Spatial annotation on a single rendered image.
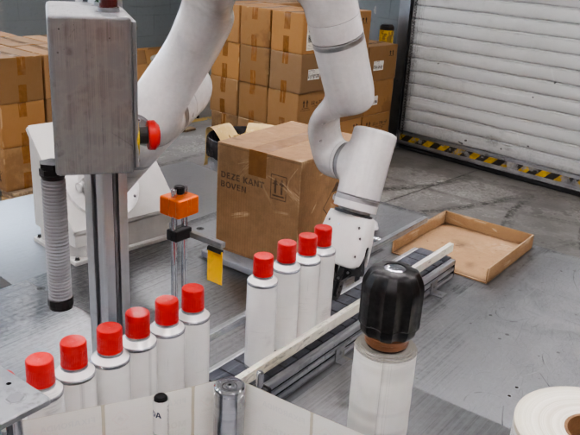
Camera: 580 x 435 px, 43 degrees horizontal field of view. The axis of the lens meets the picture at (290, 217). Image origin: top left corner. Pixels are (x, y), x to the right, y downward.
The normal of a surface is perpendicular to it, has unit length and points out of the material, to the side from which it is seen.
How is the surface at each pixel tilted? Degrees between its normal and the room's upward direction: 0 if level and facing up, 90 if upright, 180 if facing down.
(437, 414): 0
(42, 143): 47
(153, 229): 90
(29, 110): 88
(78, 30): 90
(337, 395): 0
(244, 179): 90
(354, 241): 69
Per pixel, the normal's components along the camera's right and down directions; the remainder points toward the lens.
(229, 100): -0.61, 0.25
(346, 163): -0.73, -0.13
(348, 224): -0.50, -0.11
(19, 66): 0.75, 0.27
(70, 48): 0.30, 0.36
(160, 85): -0.26, 0.29
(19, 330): 0.05, -0.93
